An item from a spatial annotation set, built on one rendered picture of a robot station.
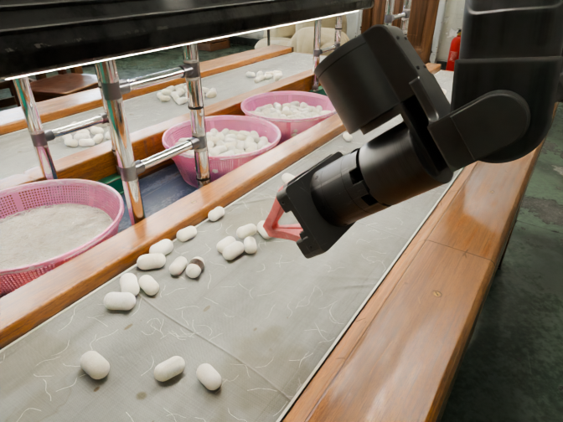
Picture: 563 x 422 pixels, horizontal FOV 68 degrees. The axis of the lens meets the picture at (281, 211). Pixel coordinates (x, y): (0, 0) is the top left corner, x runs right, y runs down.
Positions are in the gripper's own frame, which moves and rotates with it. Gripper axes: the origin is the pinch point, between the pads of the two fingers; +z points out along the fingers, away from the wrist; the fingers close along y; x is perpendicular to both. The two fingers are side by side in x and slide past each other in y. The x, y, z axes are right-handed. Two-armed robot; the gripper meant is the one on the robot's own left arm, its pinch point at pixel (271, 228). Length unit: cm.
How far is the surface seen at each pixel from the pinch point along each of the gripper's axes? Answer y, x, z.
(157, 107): -49, -39, 65
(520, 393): -75, 89, 28
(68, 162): -9, -29, 49
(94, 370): 18.2, 2.2, 13.5
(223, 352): 8.3, 8.7, 8.4
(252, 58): -113, -50, 74
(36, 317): 17.3, -5.4, 23.1
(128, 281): 7.8, -3.1, 19.1
